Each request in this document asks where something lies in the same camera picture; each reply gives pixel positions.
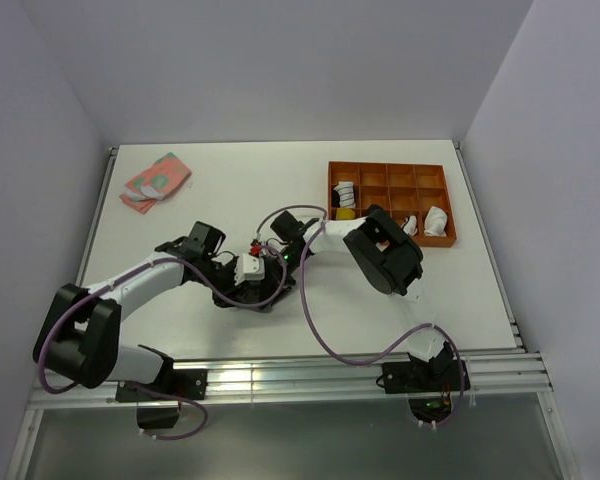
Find white black striped sock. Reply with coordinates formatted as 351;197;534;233
331;181;356;209

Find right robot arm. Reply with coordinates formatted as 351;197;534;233
268;205;461;390

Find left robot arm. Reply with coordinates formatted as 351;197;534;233
33;222;293;399

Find pink green patterned socks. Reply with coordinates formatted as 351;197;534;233
119;152;191;214

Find yellow rolled sock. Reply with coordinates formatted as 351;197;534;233
335;208;356;221

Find white black rolled sock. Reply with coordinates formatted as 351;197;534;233
402;215;418;236

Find orange compartment tray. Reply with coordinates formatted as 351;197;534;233
327;161;457;248

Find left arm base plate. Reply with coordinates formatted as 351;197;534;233
115;368;208;403

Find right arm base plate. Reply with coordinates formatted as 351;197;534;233
376;360;471;394

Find aluminium frame rail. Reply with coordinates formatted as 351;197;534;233
27;352;553;410

